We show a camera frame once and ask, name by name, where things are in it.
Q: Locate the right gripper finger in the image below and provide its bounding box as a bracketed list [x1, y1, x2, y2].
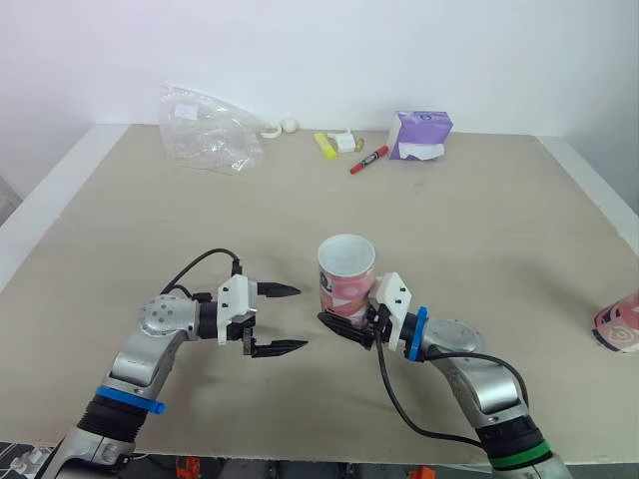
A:
[317, 311, 375, 351]

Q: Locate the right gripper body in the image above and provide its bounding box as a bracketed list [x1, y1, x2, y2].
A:
[364, 300, 396, 351]

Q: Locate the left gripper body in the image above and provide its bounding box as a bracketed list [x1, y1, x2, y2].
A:
[241, 321, 259, 358]

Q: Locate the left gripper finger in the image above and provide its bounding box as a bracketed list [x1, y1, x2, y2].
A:
[255, 280, 303, 300]
[251, 338, 310, 360]

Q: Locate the pink patterned tube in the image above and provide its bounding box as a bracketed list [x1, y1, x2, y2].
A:
[590, 290, 639, 356]
[317, 234, 377, 329]

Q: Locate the yellow highlighter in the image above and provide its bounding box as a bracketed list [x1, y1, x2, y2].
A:
[313, 130, 341, 162]

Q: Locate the red marker pen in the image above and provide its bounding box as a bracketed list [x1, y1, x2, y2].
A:
[348, 144, 390, 177]

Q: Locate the white plug adapter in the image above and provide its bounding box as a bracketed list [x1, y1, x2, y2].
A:
[325, 128, 368, 154]

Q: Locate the clear plastic bag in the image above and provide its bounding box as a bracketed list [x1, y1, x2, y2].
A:
[158, 81, 265, 178]

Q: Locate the purple tissue box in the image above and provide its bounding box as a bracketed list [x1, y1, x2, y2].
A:
[387, 110, 455, 163]

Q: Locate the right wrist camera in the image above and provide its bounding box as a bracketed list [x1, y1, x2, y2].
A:
[373, 271, 414, 356]

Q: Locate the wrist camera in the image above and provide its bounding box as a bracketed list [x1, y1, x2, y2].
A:
[373, 271, 414, 356]
[215, 273, 260, 347]

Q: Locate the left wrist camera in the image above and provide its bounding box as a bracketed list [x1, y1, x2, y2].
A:
[215, 273, 260, 347]

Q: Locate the black cable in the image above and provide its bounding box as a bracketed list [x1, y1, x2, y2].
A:
[159, 247, 245, 302]
[373, 327, 531, 446]

